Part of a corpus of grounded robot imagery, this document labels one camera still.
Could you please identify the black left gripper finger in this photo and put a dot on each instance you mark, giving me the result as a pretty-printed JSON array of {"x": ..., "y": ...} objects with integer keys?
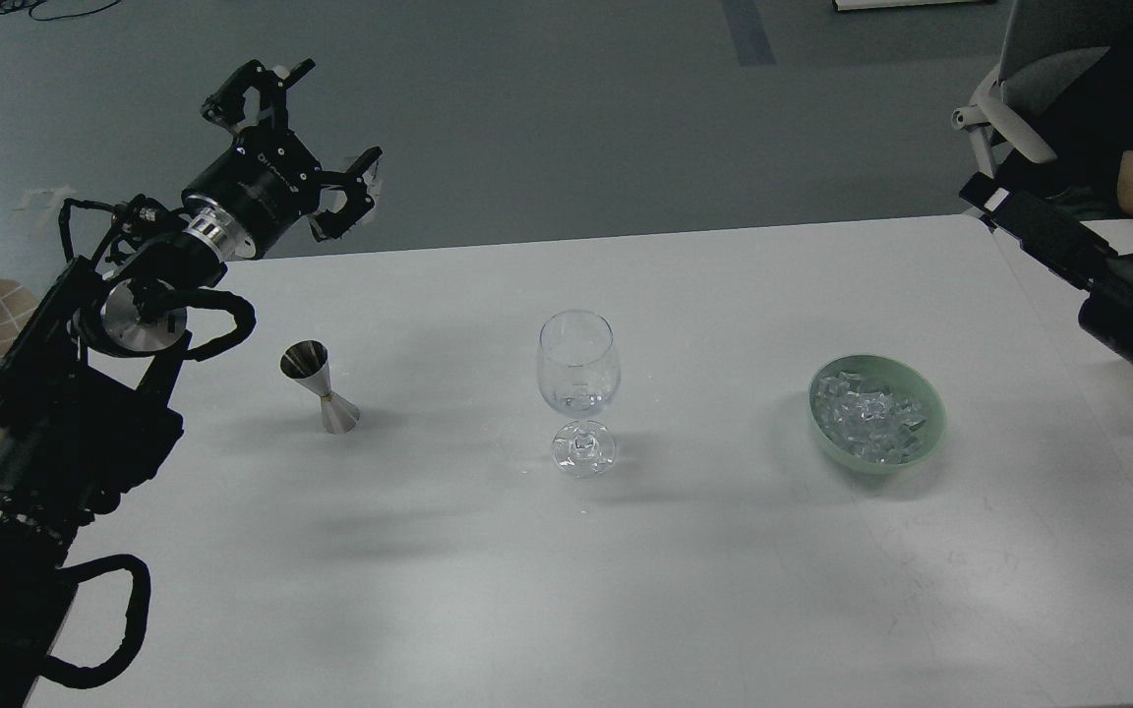
[
  {"x": 254, "y": 96},
  {"x": 357, "y": 201}
]

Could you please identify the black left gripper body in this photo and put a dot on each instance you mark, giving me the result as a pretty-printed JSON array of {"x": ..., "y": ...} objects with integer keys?
[{"x": 259, "y": 187}]

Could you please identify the steel double jigger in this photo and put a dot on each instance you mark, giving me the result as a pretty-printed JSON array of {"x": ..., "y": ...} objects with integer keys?
[{"x": 307, "y": 363}]

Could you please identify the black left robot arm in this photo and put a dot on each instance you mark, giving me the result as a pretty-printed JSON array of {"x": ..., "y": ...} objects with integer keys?
[{"x": 85, "y": 387}]

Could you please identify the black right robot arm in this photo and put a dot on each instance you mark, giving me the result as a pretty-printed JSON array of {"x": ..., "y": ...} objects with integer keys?
[{"x": 1072, "y": 251}]

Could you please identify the clear wine glass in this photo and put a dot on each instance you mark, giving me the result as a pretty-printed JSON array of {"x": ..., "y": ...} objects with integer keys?
[{"x": 579, "y": 373}]

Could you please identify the pile of ice cubes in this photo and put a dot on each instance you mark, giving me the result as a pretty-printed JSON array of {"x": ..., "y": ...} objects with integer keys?
[{"x": 869, "y": 418}]

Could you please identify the green bowl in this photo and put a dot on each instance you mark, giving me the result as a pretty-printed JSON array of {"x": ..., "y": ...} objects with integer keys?
[{"x": 899, "y": 375}]

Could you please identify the white office chair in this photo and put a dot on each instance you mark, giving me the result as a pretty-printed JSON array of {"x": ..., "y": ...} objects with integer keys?
[{"x": 1046, "y": 46}]

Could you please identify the person in black shirt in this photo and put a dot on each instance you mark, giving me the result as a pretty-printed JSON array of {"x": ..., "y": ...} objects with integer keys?
[{"x": 1090, "y": 129}]

